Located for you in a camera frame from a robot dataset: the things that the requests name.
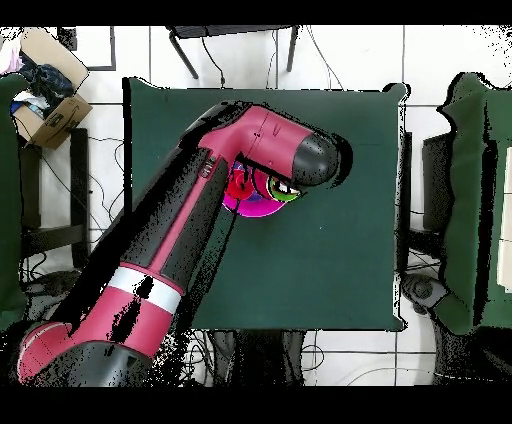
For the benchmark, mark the large pink bowl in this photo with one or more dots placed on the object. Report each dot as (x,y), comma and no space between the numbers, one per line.
(256,210)

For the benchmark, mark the light green cup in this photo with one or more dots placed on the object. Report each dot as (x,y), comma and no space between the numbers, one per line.
(276,195)

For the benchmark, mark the red cup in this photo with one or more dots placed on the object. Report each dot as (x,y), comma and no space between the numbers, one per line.
(236,188)

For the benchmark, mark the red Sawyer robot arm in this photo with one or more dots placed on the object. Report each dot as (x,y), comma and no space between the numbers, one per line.
(272,140)

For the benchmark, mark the dark green tablecloth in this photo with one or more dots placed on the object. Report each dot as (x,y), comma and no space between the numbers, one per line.
(320,260)

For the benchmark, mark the dark grey chair base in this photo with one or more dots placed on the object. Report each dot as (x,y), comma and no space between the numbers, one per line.
(52,280)
(424,288)

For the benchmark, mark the green cloth covered table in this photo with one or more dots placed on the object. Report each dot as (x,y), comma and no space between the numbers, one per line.
(10,200)
(464,160)

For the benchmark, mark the cardboard box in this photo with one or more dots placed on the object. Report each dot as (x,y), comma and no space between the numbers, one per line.
(60,120)

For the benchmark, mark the dark blue clothing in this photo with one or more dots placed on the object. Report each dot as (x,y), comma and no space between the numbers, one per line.
(48,84)

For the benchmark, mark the pink cloth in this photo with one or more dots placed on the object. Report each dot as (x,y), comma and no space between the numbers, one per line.
(10,56)

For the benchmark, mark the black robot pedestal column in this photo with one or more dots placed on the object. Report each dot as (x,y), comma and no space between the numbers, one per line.
(260,360)

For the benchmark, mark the black stool frame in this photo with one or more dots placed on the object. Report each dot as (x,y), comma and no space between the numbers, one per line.
(80,180)

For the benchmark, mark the black metal chair frame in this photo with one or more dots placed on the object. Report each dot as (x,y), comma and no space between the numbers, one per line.
(224,30)

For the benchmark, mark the black floor frame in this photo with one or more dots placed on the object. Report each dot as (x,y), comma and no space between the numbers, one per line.
(67,39)

